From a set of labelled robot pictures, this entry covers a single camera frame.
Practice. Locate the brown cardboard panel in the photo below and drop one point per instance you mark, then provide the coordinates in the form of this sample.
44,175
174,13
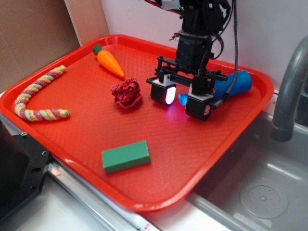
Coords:
34,33

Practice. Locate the orange toy carrot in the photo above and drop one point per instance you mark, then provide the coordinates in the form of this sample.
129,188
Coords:
108,61

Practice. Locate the grey sink faucet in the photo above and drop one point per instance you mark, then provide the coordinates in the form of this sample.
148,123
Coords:
292,102

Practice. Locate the green rectangular block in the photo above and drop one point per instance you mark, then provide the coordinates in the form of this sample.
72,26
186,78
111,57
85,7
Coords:
125,157

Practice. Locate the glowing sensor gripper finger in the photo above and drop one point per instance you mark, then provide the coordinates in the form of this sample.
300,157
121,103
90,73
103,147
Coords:
198,106
162,92

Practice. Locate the red plastic tray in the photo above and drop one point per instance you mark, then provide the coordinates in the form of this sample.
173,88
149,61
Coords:
182,149

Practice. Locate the blue plastic bottle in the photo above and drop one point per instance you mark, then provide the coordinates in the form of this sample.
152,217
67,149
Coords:
234,86

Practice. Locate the grey toy sink basin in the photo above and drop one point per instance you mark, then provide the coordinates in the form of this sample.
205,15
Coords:
259,184

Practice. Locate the crumpled red paper ball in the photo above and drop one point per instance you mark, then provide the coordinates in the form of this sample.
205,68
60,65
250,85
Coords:
127,94

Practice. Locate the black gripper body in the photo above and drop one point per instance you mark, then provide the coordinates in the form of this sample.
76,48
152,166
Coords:
189,66

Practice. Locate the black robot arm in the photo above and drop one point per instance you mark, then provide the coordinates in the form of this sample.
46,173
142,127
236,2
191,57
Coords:
203,22

